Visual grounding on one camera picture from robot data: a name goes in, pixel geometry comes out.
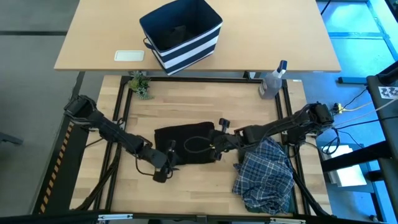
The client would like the silver metal bracket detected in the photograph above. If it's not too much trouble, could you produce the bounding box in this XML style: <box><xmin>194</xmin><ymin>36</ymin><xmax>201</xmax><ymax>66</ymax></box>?
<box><xmin>97</xmin><ymin>213</ymin><xmax>134</xmax><ymax>222</ymax></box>
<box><xmin>269</xmin><ymin>217</ymin><xmax>307</xmax><ymax>224</ymax></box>

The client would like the dark crumpled garment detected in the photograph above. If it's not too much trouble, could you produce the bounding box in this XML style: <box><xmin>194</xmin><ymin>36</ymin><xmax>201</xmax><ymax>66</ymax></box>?
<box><xmin>155</xmin><ymin>24</ymin><xmax>197</xmax><ymax>51</ymax></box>

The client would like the light wooden desk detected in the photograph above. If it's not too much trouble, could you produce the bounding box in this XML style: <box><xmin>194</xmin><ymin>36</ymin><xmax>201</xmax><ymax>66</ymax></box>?
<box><xmin>53</xmin><ymin>0</ymin><xmax>342</xmax><ymax>73</ymax></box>

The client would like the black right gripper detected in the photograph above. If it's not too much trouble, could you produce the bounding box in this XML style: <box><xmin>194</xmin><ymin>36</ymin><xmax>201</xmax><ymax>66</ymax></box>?
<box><xmin>210</xmin><ymin>117</ymin><xmax>247</xmax><ymax>162</ymax></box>

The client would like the white box on floor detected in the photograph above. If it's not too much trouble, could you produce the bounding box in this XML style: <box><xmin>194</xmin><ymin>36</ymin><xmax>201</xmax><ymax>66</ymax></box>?
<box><xmin>323</xmin><ymin>144</ymin><xmax>368</xmax><ymax>188</ymax></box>

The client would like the black cable bundle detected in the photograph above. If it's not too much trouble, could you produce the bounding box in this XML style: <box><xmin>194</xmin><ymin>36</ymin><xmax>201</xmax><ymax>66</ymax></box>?
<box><xmin>76</xmin><ymin>146</ymin><xmax>121</xmax><ymax>211</ymax></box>
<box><xmin>289</xmin><ymin>167</ymin><xmax>330</xmax><ymax>217</ymax></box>

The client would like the black hazard-striped floor ramp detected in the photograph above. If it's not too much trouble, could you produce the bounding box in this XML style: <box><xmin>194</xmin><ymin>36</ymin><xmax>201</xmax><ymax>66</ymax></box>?
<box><xmin>32</xmin><ymin>124</ymin><xmax>91</xmax><ymax>215</ymax></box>

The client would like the black metal table frame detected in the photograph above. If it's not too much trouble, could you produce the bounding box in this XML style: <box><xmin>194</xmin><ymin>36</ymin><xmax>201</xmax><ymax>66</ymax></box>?
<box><xmin>74</xmin><ymin>75</ymin><xmax>332</xmax><ymax>222</ymax></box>

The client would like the blue plaid shirt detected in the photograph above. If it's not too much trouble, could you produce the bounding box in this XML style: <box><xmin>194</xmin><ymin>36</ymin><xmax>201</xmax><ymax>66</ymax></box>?
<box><xmin>232</xmin><ymin>136</ymin><xmax>295</xmax><ymax>215</ymax></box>

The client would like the small green potted plant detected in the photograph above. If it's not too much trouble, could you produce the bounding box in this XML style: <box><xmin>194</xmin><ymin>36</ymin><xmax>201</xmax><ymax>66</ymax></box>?
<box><xmin>127</xmin><ymin>71</ymin><xmax>154</xmax><ymax>101</ymax></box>

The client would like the black cloth garment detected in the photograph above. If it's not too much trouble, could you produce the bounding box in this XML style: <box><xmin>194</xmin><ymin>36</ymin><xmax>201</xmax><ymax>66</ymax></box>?
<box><xmin>154</xmin><ymin>121</ymin><xmax>219</xmax><ymax>166</ymax></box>

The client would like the grey chair leg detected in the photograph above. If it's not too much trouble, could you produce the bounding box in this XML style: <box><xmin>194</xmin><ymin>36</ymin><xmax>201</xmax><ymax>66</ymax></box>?
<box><xmin>0</xmin><ymin>132</ymin><xmax>24</xmax><ymax>146</ymax></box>

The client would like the white rectangular tray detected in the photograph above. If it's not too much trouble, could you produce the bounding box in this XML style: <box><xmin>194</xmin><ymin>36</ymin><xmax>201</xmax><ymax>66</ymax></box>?
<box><xmin>113</xmin><ymin>49</ymin><xmax>146</xmax><ymax>62</ymax></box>

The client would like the clear spray bottle blue nozzle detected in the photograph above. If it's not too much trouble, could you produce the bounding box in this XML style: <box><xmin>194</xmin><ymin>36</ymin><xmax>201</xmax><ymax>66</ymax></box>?
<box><xmin>258</xmin><ymin>59</ymin><xmax>289</xmax><ymax>101</ymax></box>

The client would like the white marker tag label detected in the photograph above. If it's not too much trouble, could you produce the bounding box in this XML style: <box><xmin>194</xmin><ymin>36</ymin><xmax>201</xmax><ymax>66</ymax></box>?
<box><xmin>377</xmin><ymin>86</ymin><xmax>398</xmax><ymax>100</ymax></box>

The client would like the dark green button shirt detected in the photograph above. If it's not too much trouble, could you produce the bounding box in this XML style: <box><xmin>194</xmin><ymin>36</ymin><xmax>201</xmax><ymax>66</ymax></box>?
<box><xmin>238</xmin><ymin>143</ymin><xmax>296</xmax><ymax>216</ymax></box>

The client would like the black equipment cart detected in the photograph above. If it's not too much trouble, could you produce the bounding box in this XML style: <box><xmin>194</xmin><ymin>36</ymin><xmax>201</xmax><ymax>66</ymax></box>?
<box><xmin>320</xmin><ymin>60</ymin><xmax>398</xmax><ymax>224</ymax></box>

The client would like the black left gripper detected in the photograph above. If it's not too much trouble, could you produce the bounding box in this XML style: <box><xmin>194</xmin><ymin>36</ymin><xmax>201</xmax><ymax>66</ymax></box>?
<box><xmin>136</xmin><ymin>139</ymin><xmax>180</xmax><ymax>184</ymax></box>

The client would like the navy white striped bin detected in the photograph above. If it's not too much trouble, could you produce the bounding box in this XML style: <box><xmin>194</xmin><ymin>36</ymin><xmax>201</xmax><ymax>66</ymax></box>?
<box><xmin>139</xmin><ymin>0</ymin><xmax>223</xmax><ymax>77</ymax></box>

